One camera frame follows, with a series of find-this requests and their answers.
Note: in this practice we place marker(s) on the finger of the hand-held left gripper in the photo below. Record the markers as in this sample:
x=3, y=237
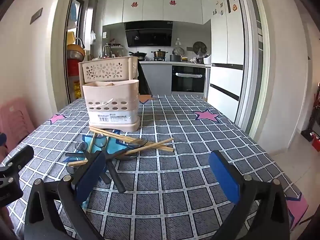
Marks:
x=2, y=139
x=20, y=155

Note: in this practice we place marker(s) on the round metal steamer rack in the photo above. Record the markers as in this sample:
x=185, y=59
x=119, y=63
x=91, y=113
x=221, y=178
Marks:
x=200, y=47

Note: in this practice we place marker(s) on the steel basin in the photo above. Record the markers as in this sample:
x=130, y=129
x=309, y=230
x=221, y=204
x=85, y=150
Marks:
x=75, y=54

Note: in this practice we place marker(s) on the black stock pot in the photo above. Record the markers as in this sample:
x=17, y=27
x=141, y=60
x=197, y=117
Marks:
x=175, y=58

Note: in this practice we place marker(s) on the steel faucet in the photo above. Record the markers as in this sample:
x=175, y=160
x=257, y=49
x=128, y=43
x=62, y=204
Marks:
x=79, y=40

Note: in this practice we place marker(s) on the yellow plastic basin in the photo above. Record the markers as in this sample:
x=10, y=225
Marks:
x=75, y=47

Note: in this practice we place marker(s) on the grey wall switch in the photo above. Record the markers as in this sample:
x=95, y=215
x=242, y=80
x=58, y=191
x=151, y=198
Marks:
x=36, y=15

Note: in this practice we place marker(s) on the person's left hand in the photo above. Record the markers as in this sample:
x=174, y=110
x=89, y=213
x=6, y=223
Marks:
x=4, y=216

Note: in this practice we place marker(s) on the group of fridge magnets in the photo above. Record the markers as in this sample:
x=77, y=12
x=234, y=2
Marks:
x=234, y=7

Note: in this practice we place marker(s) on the white refrigerator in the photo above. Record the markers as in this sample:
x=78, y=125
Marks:
x=225, y=42

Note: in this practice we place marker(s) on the glass pot lid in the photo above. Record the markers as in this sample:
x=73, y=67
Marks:
x=178, y=51

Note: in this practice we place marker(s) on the tall glass jar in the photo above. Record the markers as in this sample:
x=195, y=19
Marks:
x=107, y=50

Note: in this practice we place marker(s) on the black wok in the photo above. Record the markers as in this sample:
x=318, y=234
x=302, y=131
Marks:
x=137, y=54

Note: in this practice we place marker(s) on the red paper-cut decal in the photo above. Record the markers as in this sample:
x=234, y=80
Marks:
x=134, y=4
x=172, y=3

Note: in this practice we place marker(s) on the grey checked star tablecloth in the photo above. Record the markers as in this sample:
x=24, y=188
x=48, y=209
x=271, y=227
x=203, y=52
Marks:
x=175, y=180

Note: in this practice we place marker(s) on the beige plastic utensil holder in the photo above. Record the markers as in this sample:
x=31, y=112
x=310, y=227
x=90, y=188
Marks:
x=112, y=97

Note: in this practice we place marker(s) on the grey kitchen base cabinet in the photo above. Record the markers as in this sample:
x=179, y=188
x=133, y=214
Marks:
x=157, y=77

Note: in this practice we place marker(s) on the white rice cooker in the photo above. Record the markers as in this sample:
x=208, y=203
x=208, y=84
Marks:
x=207, y=59

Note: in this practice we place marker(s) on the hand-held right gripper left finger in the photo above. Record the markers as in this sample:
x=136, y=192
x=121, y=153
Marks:
x=90, y=177

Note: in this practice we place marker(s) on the black range hood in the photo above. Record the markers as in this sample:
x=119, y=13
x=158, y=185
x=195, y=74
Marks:
x=148, y=36

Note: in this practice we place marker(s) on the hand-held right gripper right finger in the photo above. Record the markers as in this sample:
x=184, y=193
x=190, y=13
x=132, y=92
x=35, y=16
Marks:
x=225, y=177

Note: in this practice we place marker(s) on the white wall cabinets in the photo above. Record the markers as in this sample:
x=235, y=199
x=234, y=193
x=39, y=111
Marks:
x=152, y=10

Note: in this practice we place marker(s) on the red container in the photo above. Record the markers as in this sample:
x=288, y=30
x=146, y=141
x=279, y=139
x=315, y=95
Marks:
x=315, y=142

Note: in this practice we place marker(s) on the pink plastic stool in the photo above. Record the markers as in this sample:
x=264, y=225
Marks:
x=15, y=122

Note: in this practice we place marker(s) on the white plastic bag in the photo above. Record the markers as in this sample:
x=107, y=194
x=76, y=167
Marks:
x=93, y=36

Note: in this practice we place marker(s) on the copper cooking pot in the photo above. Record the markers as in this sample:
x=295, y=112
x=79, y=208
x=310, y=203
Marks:
x=159, y=53

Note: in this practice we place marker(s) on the black built-in oven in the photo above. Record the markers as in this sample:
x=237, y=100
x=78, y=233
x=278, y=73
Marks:
x=187, y=78

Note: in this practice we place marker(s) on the beige flower-cutout storage rack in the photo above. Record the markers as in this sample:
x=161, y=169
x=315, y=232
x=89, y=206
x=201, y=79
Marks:
x=107, y=70

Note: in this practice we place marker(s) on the white condiment shelf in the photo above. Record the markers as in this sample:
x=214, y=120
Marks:
x=117, y=48

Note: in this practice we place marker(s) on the remaining wooden chopsticks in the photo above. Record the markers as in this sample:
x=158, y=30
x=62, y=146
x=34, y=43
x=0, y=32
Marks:
x=120, y=138

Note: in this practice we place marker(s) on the black trash bag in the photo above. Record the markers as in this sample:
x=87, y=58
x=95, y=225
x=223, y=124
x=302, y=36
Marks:
x=143, y=80

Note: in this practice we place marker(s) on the blue hanging packet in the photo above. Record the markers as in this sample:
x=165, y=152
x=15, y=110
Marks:
x=73, y=11

